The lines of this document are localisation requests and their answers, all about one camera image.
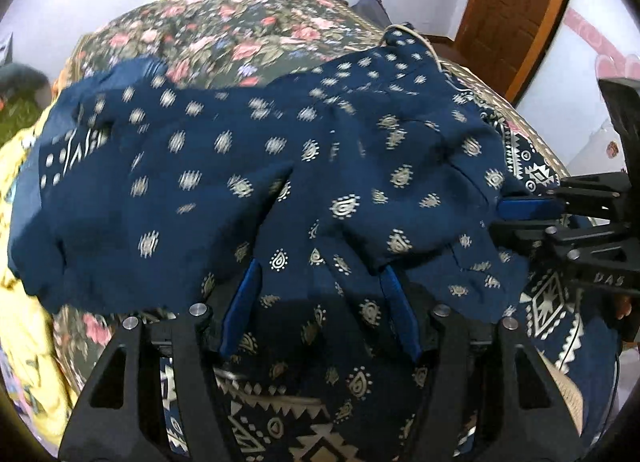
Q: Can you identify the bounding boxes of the floral bedspread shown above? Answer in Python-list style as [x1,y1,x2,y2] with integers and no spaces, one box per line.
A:
[50,0,571,393]

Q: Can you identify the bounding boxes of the pink wall sticker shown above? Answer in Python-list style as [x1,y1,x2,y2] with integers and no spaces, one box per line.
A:
[562,7,640,78]

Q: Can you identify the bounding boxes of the green cloth covered table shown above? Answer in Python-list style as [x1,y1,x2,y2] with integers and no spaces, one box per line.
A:
[0,92,51,148]

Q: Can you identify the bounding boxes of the white cabinet with stickers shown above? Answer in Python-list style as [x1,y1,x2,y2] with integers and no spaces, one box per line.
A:
[565,114,631,178]

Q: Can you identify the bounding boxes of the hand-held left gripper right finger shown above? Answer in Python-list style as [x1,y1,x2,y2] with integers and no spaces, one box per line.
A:
[377,264,586,462]

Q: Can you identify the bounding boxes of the yellow cartoon blanket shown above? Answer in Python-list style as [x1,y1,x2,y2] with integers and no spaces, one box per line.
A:
[0,107,81,448]

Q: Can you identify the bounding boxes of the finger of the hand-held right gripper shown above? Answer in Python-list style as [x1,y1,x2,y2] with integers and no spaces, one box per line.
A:
[486,219,636,263]
[497,173,628,221]

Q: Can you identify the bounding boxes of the brown wooden door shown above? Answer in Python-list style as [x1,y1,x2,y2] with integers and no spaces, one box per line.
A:
[456,0,583,105]

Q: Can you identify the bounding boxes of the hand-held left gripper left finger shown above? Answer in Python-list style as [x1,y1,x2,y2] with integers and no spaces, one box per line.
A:
[59,259,263,462]

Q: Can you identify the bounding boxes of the grey bag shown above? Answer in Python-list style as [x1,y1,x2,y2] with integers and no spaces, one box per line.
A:
[350,0,396,28]

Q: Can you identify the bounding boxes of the grey pillow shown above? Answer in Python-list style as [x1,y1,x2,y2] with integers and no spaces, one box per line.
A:
[0,62,48,98]

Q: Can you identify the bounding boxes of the navy patterned hooded robe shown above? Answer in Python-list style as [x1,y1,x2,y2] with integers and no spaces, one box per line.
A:
[7,24,621,462]

